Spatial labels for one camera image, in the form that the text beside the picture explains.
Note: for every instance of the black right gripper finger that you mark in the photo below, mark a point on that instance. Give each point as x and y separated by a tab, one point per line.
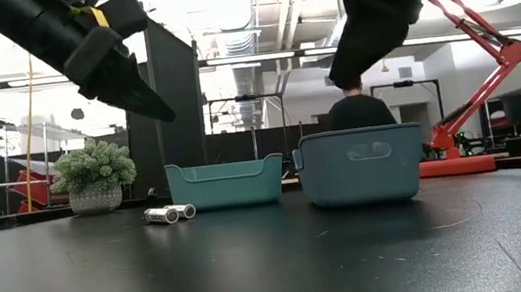
368	41

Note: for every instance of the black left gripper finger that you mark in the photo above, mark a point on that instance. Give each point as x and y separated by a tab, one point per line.
116	84
134	61

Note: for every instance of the blue plastic bin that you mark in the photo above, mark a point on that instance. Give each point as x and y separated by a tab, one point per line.
336	181

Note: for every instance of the teal plastic bin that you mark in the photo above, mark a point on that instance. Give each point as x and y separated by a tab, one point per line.
226	188

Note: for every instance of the small black round object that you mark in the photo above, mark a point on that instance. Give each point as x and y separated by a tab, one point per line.
77	114

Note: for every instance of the person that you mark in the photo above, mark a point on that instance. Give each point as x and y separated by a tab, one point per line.
359	113

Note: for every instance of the black partition panel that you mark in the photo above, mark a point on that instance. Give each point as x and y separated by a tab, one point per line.
177	126

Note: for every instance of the green potted plant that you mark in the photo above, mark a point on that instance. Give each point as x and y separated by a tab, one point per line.
92	168

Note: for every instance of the metal shelf rack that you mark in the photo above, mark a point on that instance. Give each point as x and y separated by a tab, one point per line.
46	154

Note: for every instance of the red plastic storage bin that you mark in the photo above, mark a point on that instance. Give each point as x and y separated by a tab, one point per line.
36	188

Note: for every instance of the red desk lamp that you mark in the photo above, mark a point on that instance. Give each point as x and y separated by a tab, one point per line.
455	167

